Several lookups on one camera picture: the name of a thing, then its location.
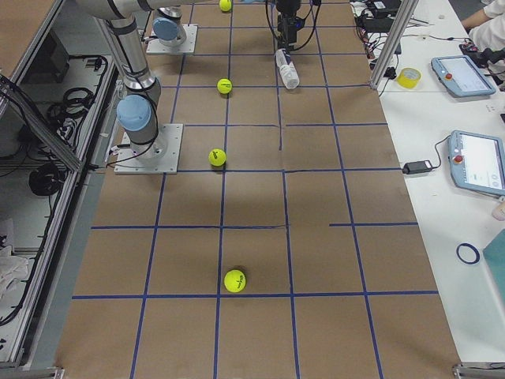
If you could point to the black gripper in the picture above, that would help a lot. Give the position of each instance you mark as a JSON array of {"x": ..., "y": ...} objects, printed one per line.
[{"x": 285, "y": 12}]

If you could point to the clear tennis ball can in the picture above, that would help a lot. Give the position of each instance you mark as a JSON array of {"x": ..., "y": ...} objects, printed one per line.
[{"x": 286, "y": 69}]

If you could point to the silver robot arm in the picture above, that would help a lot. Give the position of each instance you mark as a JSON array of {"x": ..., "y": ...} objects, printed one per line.
[
  {"x": 167, "y": 27},
  {"x": 117, "y": 17}
]

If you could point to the yellow tennis ball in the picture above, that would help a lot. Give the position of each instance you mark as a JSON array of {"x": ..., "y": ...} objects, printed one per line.
[
  {"x": 224, "y": 86},
  {"x": 235, "y": 281},
  {"x": 225, "y": 5},
  {"x": 217, "y": 157}
]

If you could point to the yellow tape roll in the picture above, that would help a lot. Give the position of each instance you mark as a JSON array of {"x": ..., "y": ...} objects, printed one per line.
[{"x": 409, "y": 77}]

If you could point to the blue teach pendant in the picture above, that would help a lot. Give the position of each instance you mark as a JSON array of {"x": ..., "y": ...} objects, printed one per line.
[
  {"x": 461, "y": 77},
  {"x": 476, "y": 162}
]

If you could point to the black power adapter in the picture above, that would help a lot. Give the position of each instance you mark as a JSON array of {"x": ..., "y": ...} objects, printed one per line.
[{"x": 417, "y": 167}]

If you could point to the person in white sleeve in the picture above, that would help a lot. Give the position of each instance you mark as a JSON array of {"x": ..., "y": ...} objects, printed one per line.
[{"x": 486, "y": 26}]

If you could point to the teal box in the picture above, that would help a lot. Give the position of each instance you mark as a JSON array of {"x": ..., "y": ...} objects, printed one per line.
[{"x": 494, "y": 260}]

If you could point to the crumpled white cloth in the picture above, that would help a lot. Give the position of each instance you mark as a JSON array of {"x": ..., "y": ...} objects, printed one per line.
[{"x": 13, "y": 269}]

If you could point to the aluminium frame post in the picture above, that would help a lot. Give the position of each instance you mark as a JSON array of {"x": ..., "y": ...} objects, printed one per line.
[{"x": 398, "y": 27}]

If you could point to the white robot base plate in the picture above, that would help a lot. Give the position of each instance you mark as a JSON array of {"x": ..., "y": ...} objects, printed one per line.
[
  {"x": 188, "y": 47},
  {"x": 161, "y": 157}
]

